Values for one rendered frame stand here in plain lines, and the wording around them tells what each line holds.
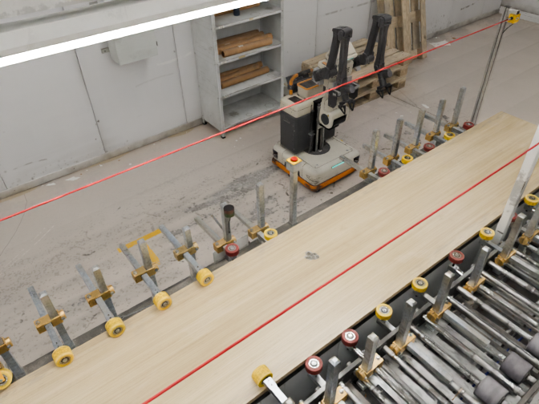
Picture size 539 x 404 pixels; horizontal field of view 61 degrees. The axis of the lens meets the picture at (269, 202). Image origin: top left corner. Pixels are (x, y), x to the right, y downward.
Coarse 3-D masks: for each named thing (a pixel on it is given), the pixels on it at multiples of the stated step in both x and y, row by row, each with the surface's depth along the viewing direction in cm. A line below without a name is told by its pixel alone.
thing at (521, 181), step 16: (0, 0) 114; (16, 0) 116; (32, 0) 118; (48, 0) 120; (64, 0) 123; (80, 0) 125; (0, 16) 116; (528, 160) 242; (528, 176) 246; (512, 192) 257; (512, 208) 261; (496, 240) 278
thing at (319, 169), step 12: (276, 144) 462; (336, 144) 459; (276, 156) 466; (288, 156) 448; (300, 156) 444; (312, 156) 444; (324, 156) 443; (336, 156) 443; (348, 156) 445; (312, 168) 429; (324, 168) 430; (336, 168) 439; (348, 168) 453; (300, 180) 446; (312, 180) 431; (324, 180) 437
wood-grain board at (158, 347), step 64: (512, 128) 359; (384, 192) 300; (448, 192) 299; (256, 256) 258; (320, 256) 257; (384, 256) 256; (128, 320) 226; (192, 320) 226; (256, 320) 225; (320, 320) 224; (64, 384) 201; (128, 384) 200; (192, 384) 200; (256, 384) 199
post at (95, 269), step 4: (92, 268) 221; (96, 268) 221; (92, 272) 222; (96, 272) 222; (100, 272) 223; (96, 276) 223; (100, 276) 225; (96, 280) 224; (100, 280) 226; (100, 284) 227; (104, 284) 229; (100, 288) 229; (104, 288) 230; (100, 292) 231; (108, 300) 236; (108, 304) 238; (112, 304) 239; (108, 308) 239; (112, 308) 241; (112, 312) 242; (116, 316) 246
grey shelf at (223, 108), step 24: (192, 24) 472; (216, 24) 452; (240, 24) 513; (264, 24) 522; (216, 48) 458; (264, 48) 496; (216, 72) 474; (216, 96) 496; (240, 96) 565; (264, 96) 574; (216, 120) 520; (240, 120) 529
